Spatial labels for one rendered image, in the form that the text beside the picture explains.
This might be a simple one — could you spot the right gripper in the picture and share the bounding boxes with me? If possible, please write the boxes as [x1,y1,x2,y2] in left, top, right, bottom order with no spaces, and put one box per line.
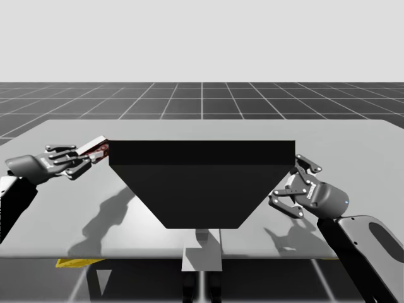
[268,153,350,220]

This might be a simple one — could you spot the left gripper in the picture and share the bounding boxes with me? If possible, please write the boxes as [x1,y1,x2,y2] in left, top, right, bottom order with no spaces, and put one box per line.
[5,144,105,186]

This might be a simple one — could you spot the red and white carton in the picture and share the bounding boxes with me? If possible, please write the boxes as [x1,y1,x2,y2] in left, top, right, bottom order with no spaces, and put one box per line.
[77,135,110,165]

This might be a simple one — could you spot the black screen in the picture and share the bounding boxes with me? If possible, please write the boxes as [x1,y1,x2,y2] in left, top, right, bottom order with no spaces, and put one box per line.
[108,140,296,230]

